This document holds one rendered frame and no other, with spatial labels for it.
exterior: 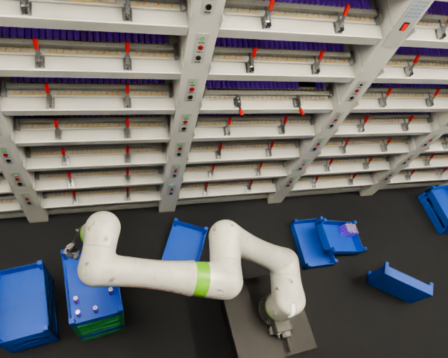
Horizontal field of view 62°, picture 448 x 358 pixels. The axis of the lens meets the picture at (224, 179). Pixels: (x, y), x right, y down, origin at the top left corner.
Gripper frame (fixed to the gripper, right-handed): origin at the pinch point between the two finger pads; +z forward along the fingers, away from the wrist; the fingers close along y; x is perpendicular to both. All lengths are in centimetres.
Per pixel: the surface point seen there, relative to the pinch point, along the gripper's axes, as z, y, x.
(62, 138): -8.9, 36.2, 22.9
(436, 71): -103, 100, -89
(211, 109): -48, 58, -18
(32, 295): 35.9, -14.2, 0.0
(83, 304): 10.9, -15.2, -15.8
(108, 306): 6.8, -13.5, -24.6
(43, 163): 12.5, 33.0, 23.9
